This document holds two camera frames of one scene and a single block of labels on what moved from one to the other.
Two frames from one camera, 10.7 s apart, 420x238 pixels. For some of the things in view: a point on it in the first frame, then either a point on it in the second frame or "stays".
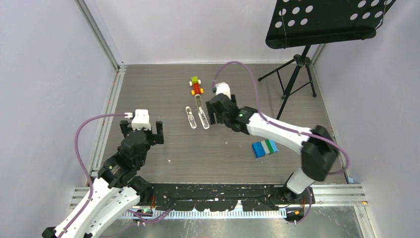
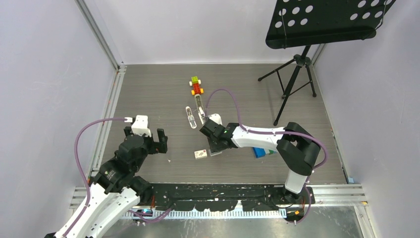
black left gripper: x=156 y=138 stays
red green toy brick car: x=196 y=83 stays
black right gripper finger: x=216 y=108 → x=217 y=145
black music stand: x=298 y=23 stays
